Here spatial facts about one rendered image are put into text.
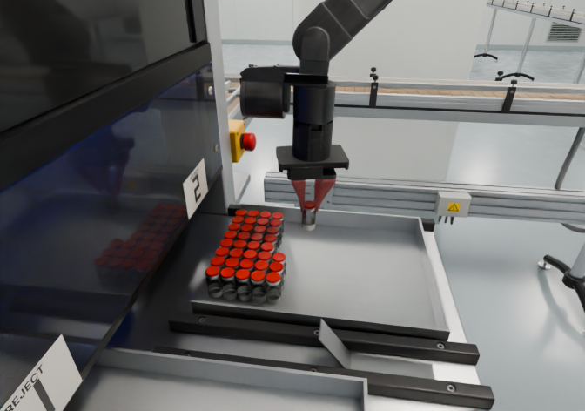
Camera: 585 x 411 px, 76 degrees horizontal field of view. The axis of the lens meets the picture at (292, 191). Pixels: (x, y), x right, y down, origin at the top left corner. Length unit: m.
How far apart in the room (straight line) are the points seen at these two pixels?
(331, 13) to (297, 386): 0.44
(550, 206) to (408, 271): 1.22
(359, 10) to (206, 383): 0.48
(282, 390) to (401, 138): 1.80
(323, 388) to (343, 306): 0.14
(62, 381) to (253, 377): 0.20
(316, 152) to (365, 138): 1.61
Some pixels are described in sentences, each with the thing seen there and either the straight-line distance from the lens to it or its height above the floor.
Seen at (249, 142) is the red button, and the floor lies 1.00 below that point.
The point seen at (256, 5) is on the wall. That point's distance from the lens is 8.73.
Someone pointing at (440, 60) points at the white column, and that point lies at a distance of 2.06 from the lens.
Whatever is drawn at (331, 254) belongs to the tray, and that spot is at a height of 0.88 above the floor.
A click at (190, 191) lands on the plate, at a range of 0.57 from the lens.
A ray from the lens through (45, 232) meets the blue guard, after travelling 0.34.
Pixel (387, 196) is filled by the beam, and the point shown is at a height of 0.50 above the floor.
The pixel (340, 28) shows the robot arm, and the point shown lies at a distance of 0.50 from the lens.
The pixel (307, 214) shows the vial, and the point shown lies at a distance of 0.60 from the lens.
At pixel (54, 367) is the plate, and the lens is 0.38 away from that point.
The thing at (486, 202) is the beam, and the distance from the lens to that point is 1.71.
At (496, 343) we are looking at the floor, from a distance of 1.85.
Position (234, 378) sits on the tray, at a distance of 0.50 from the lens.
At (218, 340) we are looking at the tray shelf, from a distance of 0.55.
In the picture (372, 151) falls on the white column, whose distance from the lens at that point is 2.17.
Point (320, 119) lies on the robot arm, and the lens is 0.52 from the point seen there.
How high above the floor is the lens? 1.30
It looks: 30 degrees down
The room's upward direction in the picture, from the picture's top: straight up
